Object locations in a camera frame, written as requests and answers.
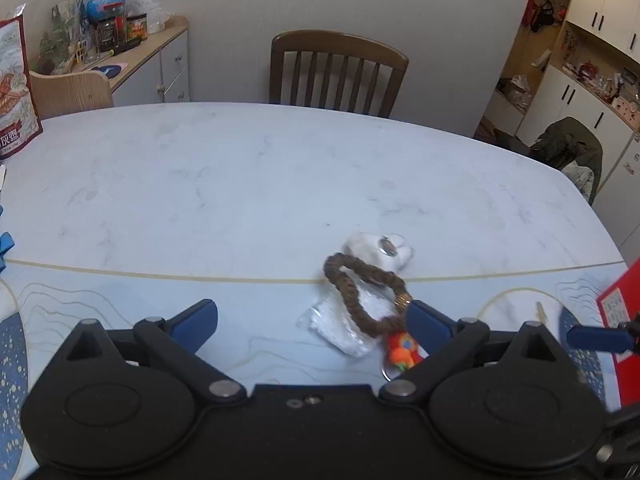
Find brown wooden chair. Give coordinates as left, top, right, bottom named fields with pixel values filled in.
left=268, top=29, right=409, bottom=118

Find white sideboard cabinet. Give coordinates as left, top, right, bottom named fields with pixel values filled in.
left=73, top=15, right=191, bottom=106

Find red snack bag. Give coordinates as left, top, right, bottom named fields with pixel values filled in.
left=0, top=4, right=42, bottom=160

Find red white cardboard box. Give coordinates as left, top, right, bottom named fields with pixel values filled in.
left=595, top=257, right=640, bottom=409

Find orange plush horse keychain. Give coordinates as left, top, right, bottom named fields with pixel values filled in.
left=381, top=332, right=428, bottom=382

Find green jacket on chair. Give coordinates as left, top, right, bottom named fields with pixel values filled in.
left=528, top=117, right=603, bottom=205

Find white wall cabinet unit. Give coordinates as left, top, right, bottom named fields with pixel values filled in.
left=479, top=0, right=640, bottom=261

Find blue globe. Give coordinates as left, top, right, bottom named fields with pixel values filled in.
left=86, top=0, right=126, bottom=22

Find clear bag white granules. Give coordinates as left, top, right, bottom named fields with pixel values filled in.
left=296, top=278, right=396, bottom=358

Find brown hair scrunchie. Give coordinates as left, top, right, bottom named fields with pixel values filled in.
left=323, top=252, right=412, bottom=338

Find light wooden child chair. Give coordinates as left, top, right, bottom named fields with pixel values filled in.
left=29, top=70, right=114, bottom=119

